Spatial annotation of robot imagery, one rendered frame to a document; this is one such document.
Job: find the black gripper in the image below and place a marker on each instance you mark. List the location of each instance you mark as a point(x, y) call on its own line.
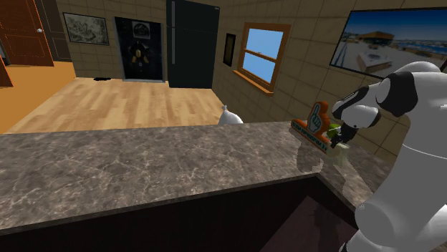
point(344, 134)

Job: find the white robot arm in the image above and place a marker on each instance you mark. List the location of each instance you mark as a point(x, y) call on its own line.
point(415, 181)

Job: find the green and white small object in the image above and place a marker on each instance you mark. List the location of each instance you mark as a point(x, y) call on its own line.
point(340, 151)

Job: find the orange foam finger trophy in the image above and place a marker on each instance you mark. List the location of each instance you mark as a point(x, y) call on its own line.
point(316, 122)

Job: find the wooden framed window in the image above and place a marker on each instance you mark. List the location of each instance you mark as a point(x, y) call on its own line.
point(262, 55)

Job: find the white tied garbage bag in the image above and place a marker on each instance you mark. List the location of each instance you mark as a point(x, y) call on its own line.
point(229, 118)

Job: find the black refrigerator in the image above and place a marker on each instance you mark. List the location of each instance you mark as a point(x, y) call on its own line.
point(192, 43)

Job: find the dark poster with gold emblem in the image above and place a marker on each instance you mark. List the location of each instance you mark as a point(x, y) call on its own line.
point(140, 49)

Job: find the brown wooden door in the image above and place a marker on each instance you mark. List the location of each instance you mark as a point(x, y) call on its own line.
point(24, 33)

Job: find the large seaside wall picture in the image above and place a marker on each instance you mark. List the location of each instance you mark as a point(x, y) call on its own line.
point(384, 42)

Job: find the small dark framed wall picture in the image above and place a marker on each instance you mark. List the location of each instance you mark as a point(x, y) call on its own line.
point(229, 49)

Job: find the grey sketch framed wall picture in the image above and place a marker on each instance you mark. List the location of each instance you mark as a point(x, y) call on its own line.
point(86, 28)

